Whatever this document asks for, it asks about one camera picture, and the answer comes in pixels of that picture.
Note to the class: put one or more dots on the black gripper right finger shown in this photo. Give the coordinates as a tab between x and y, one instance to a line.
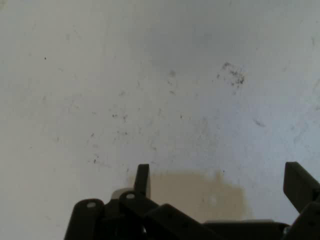
300	182

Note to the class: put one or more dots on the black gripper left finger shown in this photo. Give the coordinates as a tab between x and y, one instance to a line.
140	182

